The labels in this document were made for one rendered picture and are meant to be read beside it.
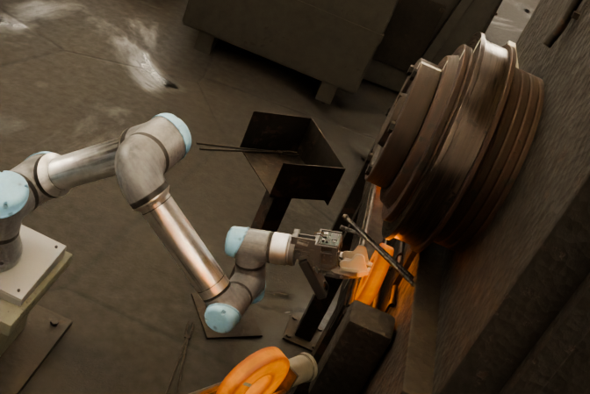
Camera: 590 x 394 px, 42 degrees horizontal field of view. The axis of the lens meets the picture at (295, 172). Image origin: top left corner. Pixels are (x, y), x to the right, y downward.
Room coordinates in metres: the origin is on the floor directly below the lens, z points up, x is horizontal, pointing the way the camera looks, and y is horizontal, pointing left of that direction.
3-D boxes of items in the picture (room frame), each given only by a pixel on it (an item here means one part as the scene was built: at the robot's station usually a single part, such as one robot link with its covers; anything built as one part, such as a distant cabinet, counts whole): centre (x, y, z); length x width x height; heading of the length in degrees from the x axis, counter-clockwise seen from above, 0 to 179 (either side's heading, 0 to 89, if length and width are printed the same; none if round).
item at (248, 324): (1.97, 0.03, 0.36); 0.26 x 0.20 x 0.72; 35
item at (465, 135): (1.48, -0.26, 1.11); 0.47 x 0.06 x 0.47; 0
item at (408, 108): (1.48, -0.16, 1.11); 0.28 x 0.06 x 0.28; 0
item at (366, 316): (1.24, -0.27, 0.68); 0.11 x 0.08 x 0.24; 90
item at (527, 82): (1.47, -0.34, 1.11); 0.47 x 0.10 x 0.47; 0
